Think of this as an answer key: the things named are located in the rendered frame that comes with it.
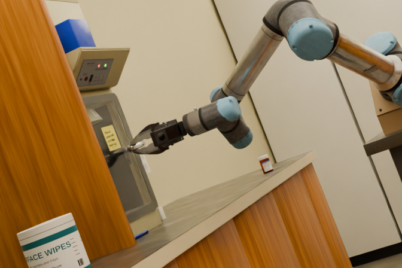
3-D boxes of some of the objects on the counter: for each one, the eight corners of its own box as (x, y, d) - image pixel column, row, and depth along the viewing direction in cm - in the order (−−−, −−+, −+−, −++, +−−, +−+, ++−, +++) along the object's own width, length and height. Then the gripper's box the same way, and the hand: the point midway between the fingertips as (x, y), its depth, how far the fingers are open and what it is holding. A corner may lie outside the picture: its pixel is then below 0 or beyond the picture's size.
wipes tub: (28, 301, 166) (4, 237, 167) (58, 283, 178) (36, 224, 179) (75, 285, 161) (51, 220, 162) (104, 268, 174) (81, 207, 174)
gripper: (203, 137, 232) (145, 160, 239) (191, 106, 232) (133, 130, 240) (194, 141, 224) (134, 164, 231) (181, 110, 224) (122, 134, 231)
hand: (133, 147), depth 232 cm, fingers closed, pressing on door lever
